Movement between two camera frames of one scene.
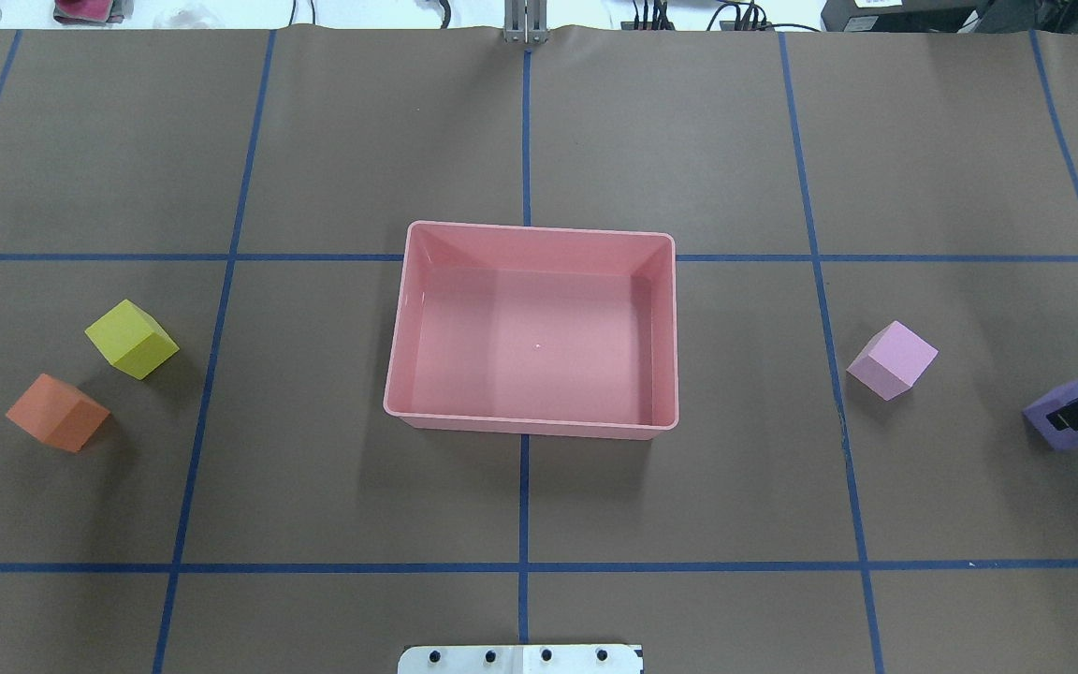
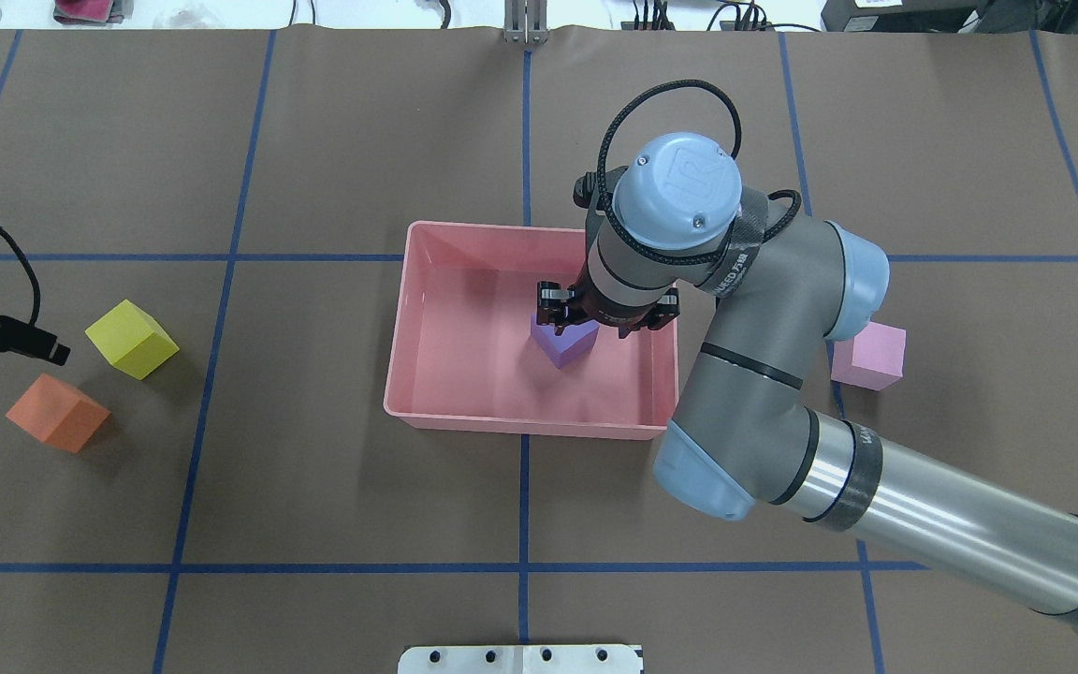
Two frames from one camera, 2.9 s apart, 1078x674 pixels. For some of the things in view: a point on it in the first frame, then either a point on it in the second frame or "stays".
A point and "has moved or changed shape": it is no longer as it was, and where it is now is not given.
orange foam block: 58,413 stays
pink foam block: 892,360 has moved or changed shape
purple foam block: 1038,414 -> 570,345
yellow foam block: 132,340 stays
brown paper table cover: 251,506 stays
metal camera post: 525,21 stays
